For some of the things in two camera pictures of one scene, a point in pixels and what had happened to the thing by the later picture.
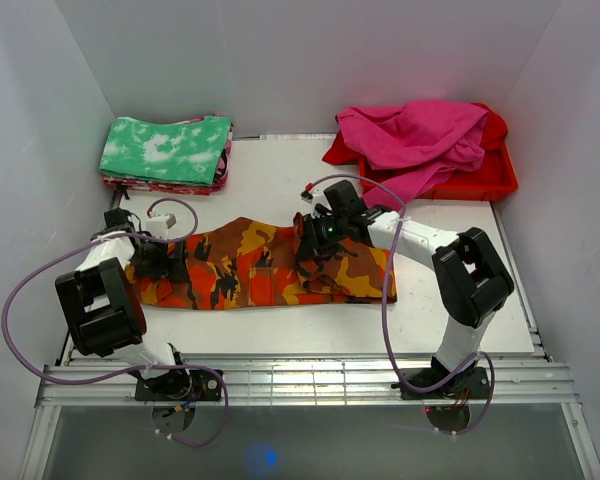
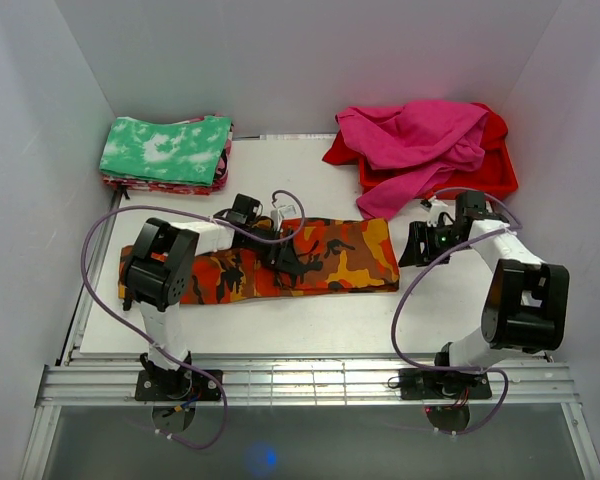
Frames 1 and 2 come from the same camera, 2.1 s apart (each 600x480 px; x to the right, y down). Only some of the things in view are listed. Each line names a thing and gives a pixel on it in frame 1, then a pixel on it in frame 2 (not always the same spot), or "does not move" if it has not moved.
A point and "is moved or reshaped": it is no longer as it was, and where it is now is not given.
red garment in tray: [339, 151] does not move
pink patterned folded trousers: [142, 183] does not move
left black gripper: [161, 268] -> [281, 258]
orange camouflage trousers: [249, 262] is moved or reshaped
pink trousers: [410, 141] does not move
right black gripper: [310, 241] -> [417, 234]
